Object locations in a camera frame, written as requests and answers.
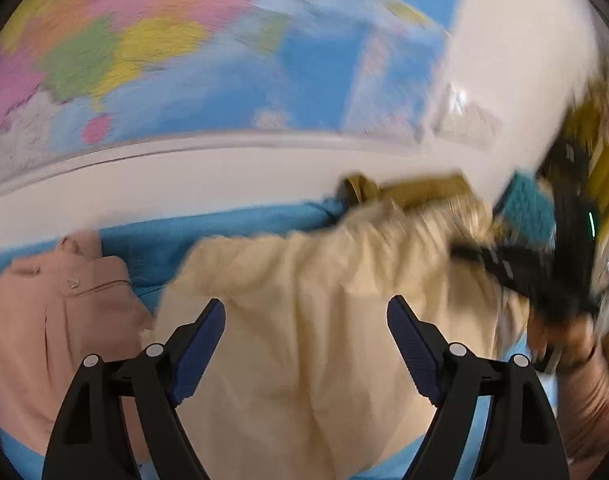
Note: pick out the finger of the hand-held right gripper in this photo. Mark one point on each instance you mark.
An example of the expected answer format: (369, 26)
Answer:
(499, 262)

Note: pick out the cream shirt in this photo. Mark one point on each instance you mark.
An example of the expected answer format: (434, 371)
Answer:
(309, 320)

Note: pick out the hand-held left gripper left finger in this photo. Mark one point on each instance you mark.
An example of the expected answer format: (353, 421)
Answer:
(199, 352)

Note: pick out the world map wall poster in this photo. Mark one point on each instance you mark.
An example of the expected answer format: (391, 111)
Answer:
(209, 45)

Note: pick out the blue garment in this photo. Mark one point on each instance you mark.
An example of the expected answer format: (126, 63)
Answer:
(184, 240)

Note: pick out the olive shirt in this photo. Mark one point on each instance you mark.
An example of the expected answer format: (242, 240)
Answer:
(409, 189)

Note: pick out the yellow cloth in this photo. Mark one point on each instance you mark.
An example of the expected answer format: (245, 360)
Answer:
(601, 160)

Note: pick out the pink shirt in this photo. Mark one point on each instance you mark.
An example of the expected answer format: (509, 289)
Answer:
(49, 320)

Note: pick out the teal plastic basket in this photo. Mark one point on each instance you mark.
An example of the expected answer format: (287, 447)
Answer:
(529, 205)

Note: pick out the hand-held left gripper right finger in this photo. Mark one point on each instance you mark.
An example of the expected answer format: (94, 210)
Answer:
(414, 352)

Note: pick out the person's right hand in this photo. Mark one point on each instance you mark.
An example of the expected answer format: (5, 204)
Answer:
(571, 347)

